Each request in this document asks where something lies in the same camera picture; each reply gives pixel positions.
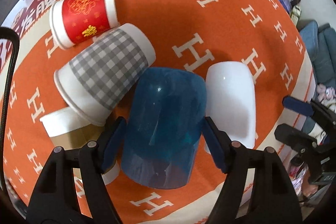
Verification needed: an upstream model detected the translucent blue plastic cup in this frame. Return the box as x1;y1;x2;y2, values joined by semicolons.
121;67;207;189

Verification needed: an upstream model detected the brown sleeve paper cup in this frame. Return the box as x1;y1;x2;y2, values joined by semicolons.
40;107;121;185

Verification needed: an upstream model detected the white plastic cup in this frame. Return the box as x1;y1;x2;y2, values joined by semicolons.
206;61;256;149

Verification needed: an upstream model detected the grey checkered paper cup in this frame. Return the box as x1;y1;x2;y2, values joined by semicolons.
54;23;156;126

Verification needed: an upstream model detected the red patterned paper cup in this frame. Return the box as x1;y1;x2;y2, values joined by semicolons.
49;0;118;50

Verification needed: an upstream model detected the blue sofa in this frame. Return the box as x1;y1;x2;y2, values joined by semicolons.
299;20;335;88

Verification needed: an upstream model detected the orange H-pattern tablecloth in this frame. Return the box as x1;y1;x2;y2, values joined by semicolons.
4;0;315;208

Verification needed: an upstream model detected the black cable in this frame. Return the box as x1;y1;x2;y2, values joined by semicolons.
0;26;21;204

